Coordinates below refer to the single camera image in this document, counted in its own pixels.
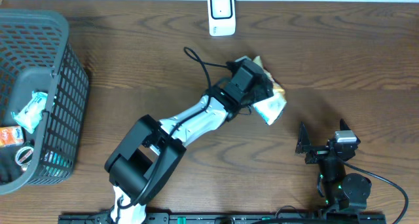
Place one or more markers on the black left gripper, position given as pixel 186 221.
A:
pixel 266 89

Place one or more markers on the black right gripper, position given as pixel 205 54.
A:
pixel 304 146

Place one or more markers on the yellow snack bag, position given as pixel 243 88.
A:
pixel 270 98

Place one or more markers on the mint green wipes pack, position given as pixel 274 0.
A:
pixel 31 115

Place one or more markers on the orange tissue pack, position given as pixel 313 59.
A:
pixel 11 136

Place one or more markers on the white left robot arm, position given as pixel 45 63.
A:
pixel 145 159

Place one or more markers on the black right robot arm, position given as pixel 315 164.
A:
pixel 343 192

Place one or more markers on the white barcode scanner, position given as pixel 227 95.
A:
pixel 221 17

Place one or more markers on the grey plastic mesh basket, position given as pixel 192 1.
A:
pixel 36 56

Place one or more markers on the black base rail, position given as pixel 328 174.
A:
pixel 166 218

